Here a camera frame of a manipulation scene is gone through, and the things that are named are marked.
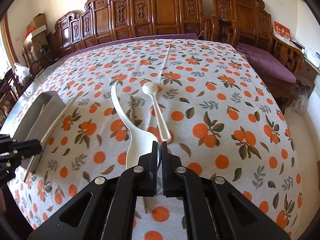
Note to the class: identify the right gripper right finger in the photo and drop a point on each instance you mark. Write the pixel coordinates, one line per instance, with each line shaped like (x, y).
(197, 193)

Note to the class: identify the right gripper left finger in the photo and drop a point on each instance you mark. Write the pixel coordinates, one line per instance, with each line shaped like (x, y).
(121, 193)

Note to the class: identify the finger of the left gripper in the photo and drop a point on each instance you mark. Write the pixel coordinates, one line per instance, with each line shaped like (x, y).
(8, 167)
(12, 148)

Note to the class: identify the large white rice paddle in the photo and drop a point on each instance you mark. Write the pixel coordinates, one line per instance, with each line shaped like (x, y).
(141, 141)

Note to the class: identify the small white plastic spoon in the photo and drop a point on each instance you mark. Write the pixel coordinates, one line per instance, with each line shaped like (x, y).
(150, 89)

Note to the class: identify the light wooden chopstick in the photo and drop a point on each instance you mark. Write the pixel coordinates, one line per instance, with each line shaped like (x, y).
(51, 128)

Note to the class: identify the dark brown wooden chopstick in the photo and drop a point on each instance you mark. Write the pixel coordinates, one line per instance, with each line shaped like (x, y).
(133, 120)

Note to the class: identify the stainless steel utensil tray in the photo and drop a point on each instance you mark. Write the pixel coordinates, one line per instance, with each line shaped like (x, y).
(40, 116)

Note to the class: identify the wooden side chair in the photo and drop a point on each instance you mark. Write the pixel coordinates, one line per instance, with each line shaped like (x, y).
(36, 64)

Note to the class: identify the white plastic bag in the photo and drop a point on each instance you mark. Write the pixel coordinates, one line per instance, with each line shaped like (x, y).
(23, 74)

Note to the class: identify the orange fruit print tablecloth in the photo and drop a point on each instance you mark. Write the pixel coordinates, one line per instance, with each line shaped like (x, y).
(222, 119)

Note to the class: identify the stacked cardboard boxes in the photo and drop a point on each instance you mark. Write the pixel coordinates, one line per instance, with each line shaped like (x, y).
(35, 39)

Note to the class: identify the purple bench cushion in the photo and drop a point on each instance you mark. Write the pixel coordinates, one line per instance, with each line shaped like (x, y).
(189, 36)

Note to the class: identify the purple seat cushion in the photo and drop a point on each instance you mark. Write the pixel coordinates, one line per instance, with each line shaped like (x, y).
(265, 64)

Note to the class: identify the carved wooden bench backrest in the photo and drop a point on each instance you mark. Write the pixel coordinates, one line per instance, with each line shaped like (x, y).
(110, 20)

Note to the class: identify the carved wooden armchair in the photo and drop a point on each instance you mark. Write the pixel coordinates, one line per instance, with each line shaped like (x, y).
(256, 30)

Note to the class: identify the red card sign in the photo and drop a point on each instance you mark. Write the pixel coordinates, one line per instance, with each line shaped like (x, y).
(281, 31)

